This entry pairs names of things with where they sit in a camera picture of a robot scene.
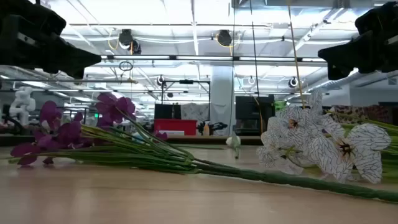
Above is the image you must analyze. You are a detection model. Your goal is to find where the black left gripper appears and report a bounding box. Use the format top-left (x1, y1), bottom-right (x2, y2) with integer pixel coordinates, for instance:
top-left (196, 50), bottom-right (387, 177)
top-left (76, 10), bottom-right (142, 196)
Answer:
top-left (0, 0), bottom-right (102, 79)

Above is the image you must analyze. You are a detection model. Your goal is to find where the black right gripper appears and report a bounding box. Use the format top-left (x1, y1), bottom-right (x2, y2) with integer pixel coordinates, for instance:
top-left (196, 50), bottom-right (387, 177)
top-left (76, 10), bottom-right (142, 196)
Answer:
top-left (317, 1), bottom-right (398, 81)

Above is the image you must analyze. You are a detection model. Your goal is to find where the purple artificial flower bunch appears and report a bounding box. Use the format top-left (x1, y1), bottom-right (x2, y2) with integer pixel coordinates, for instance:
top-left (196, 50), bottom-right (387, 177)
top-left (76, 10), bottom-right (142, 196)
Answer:
top-left (7, 92), bottom-right (398, 203)

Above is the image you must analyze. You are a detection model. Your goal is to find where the white veined flower bunch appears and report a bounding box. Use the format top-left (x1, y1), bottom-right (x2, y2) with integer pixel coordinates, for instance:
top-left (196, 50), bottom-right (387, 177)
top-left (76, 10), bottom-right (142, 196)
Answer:
top-left (256, 88), bottom-right (398, 184)

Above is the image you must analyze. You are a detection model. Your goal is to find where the blue-white artificial tulip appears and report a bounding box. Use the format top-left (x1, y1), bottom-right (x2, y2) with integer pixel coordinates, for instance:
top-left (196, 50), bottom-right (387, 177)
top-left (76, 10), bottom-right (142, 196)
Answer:
top-left (131, 131), bottom-right (149, 144)

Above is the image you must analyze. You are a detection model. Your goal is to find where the white artificial tulip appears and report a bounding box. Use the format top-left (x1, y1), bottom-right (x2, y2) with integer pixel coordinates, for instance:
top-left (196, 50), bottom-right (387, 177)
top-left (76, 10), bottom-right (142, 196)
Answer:
top-left (226, 134), bottom-right (242, 159)

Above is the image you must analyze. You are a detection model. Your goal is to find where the brown patterned fabric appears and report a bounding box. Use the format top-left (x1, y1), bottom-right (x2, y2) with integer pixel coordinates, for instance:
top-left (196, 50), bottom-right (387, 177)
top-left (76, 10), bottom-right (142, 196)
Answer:
top-left (329, 105), bottom-right (389, 125)

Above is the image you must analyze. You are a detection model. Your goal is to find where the white robot statue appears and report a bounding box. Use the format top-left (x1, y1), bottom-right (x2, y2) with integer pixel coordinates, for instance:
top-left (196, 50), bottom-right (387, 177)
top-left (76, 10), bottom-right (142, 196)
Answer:
top-left (8, 86), bottom-right (37, 125)

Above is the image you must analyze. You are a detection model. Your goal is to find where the small black monitor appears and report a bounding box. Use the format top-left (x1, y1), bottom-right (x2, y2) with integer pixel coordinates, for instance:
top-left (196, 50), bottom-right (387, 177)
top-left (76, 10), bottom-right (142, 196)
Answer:
top-left (154, 103), bottom-right (182, 120)

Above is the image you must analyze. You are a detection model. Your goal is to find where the large black monitor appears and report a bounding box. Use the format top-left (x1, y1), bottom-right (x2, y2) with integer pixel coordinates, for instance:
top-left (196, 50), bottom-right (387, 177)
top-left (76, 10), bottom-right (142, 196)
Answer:
top-left (235, 95), bottom-right (275, 121)

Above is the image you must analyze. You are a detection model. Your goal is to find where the red storage bin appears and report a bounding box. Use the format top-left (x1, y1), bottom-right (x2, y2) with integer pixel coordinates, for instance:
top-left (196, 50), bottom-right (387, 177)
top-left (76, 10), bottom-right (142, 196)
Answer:
top-left (154, 119), bottom-right (198, 136)

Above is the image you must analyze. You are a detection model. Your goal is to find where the white flat box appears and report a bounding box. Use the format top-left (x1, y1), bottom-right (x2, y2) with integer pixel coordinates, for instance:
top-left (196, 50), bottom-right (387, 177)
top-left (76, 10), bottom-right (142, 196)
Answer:
top-left (159, 129), bottom-right (185, 136)

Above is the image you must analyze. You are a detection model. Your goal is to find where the black cable ring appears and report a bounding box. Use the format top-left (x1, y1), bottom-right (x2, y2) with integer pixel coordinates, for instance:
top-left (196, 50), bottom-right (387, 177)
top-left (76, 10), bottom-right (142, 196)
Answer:
top-left (119, 60), bottom-right (134, 72)

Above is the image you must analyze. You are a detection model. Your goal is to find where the yellow hanging cable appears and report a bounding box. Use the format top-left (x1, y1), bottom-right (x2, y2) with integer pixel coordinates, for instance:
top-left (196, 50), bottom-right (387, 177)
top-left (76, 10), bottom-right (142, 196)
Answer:
top-left (286, 0), bottom-right (307, 108)

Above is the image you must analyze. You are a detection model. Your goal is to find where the black ceiling cable reel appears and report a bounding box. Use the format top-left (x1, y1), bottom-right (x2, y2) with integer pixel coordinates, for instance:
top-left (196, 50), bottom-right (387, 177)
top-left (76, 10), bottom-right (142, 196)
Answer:
top-left (216, 29), bottom-right (233, 47)
top-left (119, 29), bottom-right (142, 55)

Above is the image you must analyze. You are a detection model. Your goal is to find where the black hanging cable with coil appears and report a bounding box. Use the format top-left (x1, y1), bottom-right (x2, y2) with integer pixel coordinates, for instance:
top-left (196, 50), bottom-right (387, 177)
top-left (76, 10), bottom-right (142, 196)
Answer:
top-left (249, 0), bottom-right (264, 135)

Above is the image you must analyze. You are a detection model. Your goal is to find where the thin black hanging cable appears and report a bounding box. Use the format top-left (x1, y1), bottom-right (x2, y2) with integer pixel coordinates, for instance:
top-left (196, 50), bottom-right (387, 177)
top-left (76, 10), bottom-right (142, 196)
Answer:
top-left (229, 0), bottom-right (236, 135)

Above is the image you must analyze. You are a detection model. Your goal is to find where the black metal frame stand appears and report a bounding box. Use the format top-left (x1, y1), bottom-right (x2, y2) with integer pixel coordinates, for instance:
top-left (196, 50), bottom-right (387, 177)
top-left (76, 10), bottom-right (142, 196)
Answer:
top-left (160, 80), bottom-right (211, 121)

